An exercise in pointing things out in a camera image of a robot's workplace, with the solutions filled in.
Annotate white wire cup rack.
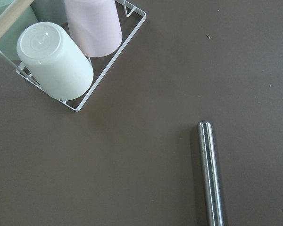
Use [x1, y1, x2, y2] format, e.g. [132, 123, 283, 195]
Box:
[0, 0, 146, 112]

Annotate grey upturned cup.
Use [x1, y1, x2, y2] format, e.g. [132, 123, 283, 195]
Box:
[31, 0, 67, 25]

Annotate wooden rack handle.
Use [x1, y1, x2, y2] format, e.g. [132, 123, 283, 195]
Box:
[0, 0, 34, 39]

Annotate green upturned cup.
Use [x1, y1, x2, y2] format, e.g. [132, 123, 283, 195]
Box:
[0, 0, 38, 60]

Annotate white upturned cup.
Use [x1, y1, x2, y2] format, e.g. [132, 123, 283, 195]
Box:
[17, 22, 94, 101]

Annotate pink upturned cup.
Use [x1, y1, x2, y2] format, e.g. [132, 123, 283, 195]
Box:
[64, 0, 123, 57]

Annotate steel muddler black tip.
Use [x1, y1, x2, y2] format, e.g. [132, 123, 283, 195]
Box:
[198, 121, 225, 226]

